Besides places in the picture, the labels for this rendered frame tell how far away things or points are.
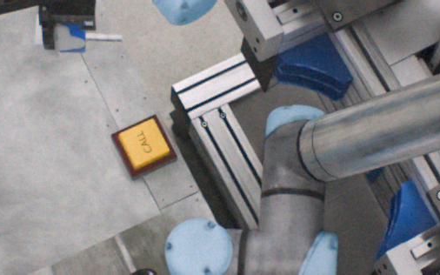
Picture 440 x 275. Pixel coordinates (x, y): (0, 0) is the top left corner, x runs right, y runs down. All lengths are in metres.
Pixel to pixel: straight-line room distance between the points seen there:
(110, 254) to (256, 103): 0.88
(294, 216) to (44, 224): 0.60
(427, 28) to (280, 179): 0.57
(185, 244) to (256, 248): 0.08
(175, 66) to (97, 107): 0.90
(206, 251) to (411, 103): 0.29
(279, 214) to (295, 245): 0.04
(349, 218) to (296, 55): 0.73
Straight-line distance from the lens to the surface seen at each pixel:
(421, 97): 1.11
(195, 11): 1.36
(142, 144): 1.73
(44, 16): 1.55
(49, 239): 1.74
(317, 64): 1.73
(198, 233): 1.23
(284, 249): 1.24
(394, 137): 1.14
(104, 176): 1.76
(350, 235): 2.39
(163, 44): 2.70
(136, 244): 1.64
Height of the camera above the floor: 2.49
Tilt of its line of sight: 71 degrees down
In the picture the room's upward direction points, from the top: 8 degrees clockwise
